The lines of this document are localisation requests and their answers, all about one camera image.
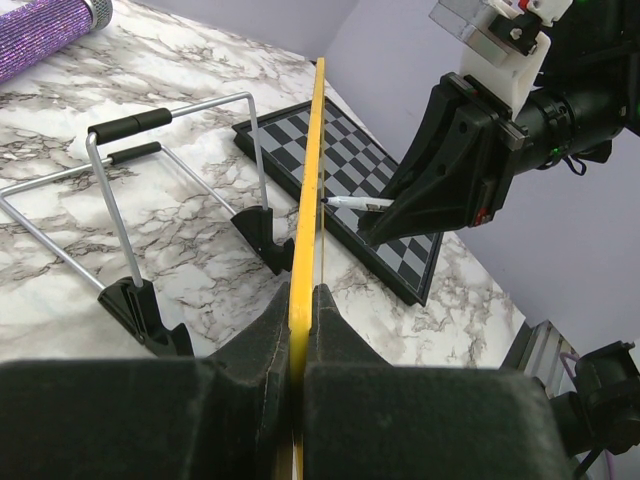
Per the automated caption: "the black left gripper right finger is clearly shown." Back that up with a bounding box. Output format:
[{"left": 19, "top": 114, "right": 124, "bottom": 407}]
[{"left": 302, "top": 285, "right": 570, "bottom": 479}]

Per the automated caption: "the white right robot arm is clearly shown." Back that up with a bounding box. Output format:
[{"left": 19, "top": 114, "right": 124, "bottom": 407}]
[{"left": 358, "top": 1, "right": 639, "bottom": 245}]

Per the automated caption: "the black white chessboard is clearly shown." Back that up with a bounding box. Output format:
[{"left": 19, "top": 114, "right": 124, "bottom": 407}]
[{"left": 257, "top": 98, "right": 443, "bottom": 306}]

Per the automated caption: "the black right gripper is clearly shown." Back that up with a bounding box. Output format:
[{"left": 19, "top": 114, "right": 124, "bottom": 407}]
[{"left": 358, "top": 73, "right": 526, "bottom": 245}]

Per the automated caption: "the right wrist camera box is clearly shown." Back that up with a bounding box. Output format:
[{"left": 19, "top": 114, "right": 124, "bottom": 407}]
[{"left": 429, "top": 0, "right": 572, "bottom": 118}]

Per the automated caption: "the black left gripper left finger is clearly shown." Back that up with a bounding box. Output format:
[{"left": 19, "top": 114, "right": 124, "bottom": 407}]
[{"left": 1, "top": 286, "right": 291, "bottom": 479}]

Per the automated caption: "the purple glitter microphone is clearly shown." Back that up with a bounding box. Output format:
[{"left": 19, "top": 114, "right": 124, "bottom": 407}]
[{"left": 1, "top": 0, "right": 114, "bottom": 83}]

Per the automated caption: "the yellow framed whiteboard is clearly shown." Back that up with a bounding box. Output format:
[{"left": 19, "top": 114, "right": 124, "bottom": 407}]
[{"left": 288, "top": 57, "right": 325, "bottom": 479}]

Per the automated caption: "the wire whiteboard stand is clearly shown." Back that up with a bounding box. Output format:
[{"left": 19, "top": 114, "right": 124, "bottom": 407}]
[{"left": 1, "top": 92, "right": 288, "bottom": 361}]

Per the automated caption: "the white marker pen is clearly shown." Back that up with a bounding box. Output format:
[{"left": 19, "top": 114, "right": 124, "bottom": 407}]
[{"left": 321, "top": 196, "right": 394, "bottom": 212}]

